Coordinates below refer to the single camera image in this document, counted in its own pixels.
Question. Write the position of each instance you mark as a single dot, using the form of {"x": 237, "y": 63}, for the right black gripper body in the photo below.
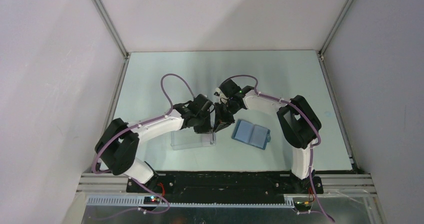
{"x": 231, "y": 108}

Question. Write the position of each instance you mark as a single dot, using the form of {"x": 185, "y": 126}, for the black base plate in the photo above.
{"x": 212, "y": 187}

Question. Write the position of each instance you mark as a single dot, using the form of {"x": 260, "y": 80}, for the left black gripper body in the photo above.
{"x": 201, "y": 117}

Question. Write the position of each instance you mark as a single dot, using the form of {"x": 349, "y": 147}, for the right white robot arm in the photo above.
{"x": 299, "y": 123}

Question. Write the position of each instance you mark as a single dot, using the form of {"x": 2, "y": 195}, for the aluminium frame rail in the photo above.
{"x": 105, "y": 17}

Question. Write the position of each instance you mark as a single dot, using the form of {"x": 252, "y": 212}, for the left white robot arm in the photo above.
{"x": 118, "y": 144}

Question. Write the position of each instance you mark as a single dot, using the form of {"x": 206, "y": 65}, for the clear plastic card box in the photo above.
{"x": 188, "y": 139}

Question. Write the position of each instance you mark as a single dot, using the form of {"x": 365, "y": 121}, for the blue leather card holder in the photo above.
{"x": 251, "y": 134}

